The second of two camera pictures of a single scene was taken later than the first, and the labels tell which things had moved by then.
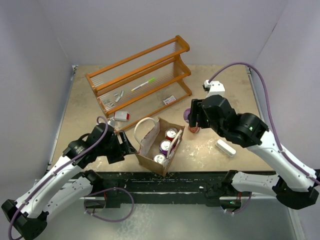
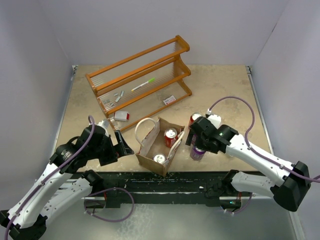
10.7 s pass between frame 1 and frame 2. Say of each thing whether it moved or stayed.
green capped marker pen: stayed
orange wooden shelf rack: stayed
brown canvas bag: stayed
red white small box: stayed
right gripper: moved
